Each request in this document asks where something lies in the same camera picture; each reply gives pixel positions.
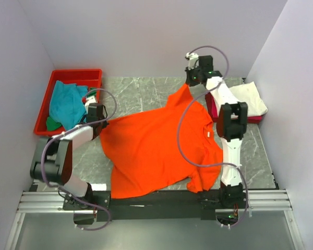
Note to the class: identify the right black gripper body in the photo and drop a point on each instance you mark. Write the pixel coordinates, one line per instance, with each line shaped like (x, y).
(192, 76)

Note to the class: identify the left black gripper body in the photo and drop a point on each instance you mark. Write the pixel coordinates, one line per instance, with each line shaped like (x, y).
(104, 124)

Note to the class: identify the orange t shirt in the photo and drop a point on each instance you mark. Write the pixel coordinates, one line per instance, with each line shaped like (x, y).
(154, 149)

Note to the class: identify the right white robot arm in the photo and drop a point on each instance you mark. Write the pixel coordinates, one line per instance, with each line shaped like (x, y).
(231, 124)

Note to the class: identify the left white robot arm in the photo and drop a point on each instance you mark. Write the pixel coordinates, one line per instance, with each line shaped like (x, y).
(52, 161)

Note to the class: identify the blue t shirt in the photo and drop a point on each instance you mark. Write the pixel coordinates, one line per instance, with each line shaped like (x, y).
(66, 104)

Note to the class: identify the folded red t shirt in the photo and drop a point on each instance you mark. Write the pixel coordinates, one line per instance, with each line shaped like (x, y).
(212, 110)

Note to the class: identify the red plastic bin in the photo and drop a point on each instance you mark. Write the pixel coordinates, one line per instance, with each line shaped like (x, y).
(88, 77)

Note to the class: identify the green t shirt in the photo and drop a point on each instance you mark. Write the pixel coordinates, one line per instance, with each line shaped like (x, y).
(52, 125)

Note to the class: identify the folded white t shirt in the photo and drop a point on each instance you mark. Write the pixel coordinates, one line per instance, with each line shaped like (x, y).
(248, 93)

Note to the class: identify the black mounting base bar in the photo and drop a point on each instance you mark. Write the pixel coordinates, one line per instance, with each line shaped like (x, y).
(217, 205)

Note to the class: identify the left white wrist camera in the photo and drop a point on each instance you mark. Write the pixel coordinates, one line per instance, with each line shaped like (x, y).
(89, 100)

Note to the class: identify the aluminium rail frame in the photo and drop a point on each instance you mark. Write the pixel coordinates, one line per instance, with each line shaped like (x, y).
(50, 202)

